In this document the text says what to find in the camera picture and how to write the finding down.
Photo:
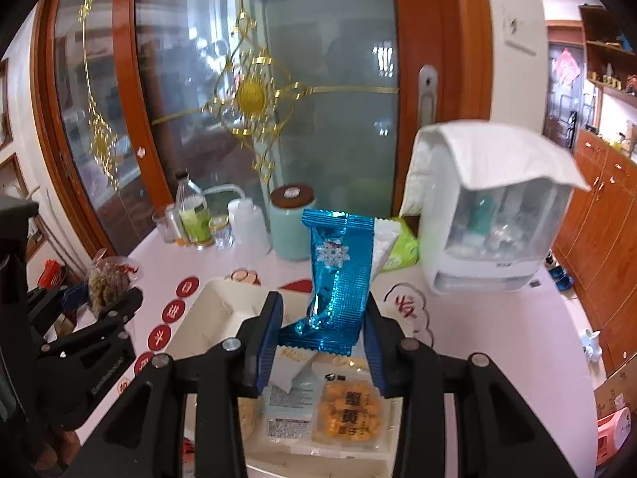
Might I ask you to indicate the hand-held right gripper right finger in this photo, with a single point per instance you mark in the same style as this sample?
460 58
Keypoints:
375 358

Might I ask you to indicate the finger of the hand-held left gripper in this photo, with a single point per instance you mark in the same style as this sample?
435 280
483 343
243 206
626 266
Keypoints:
124 308
74 296

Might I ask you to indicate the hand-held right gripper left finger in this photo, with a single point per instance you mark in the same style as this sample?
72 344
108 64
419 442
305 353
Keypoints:
266 346

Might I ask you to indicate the clear packet of brown snack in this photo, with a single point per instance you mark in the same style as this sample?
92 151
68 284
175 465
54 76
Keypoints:
107 281

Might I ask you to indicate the orange egg yolk puff packet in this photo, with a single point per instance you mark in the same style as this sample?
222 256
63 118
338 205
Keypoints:
348 413

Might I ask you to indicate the white plastic storage box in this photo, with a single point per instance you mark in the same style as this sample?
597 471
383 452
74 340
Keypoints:
214 313

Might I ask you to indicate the large white light-blue packet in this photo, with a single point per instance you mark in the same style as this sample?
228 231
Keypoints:
291 408

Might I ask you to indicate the blue foil snack packet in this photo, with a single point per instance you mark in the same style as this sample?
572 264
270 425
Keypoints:
338 279

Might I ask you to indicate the glass cup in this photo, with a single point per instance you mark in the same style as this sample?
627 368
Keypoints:
160 229

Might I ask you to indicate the green wet wipes pack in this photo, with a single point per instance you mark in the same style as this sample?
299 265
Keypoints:
404 249

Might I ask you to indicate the clear bottle with green label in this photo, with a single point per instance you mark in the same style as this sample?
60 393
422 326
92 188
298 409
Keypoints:
194 219

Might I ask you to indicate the small glass jar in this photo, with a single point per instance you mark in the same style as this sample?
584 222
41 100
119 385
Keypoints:
221 234

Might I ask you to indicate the pink printed tablecloth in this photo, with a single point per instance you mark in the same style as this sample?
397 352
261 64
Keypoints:
497 358

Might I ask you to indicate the white squeeze bottle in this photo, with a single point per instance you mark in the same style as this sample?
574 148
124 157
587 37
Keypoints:
246 224

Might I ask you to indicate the teal canister with brown lid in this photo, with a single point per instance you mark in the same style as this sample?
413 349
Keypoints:
289 224

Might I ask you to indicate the white countertop sterilizer cabinet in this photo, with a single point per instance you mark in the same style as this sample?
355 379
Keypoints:
497 239

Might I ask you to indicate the blue shoes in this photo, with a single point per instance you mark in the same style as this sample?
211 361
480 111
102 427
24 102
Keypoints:
561 279

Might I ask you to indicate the wooden framed glass door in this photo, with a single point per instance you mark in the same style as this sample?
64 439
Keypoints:
323 59
89 84

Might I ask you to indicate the white slippers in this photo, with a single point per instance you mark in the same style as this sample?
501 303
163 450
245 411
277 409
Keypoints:
591 343

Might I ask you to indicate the white cloth cover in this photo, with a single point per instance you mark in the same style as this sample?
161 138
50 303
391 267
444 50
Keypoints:
487 154

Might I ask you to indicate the cardboard box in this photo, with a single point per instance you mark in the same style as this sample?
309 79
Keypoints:
617 388

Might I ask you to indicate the pink plastic stool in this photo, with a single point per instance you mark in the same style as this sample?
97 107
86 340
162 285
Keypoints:
614 433

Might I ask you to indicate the wooden cabinet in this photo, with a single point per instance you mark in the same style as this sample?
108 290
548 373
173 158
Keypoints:
602 239

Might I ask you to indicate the dark wooden entry door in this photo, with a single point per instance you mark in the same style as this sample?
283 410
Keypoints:
562 94

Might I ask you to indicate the wooden framed wall niche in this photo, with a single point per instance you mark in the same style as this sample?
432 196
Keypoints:
15 174

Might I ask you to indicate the white wall switch panel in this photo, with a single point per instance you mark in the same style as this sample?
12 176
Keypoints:
520 32

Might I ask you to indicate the wooden wall shelf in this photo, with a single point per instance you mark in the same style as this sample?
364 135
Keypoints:
607 55

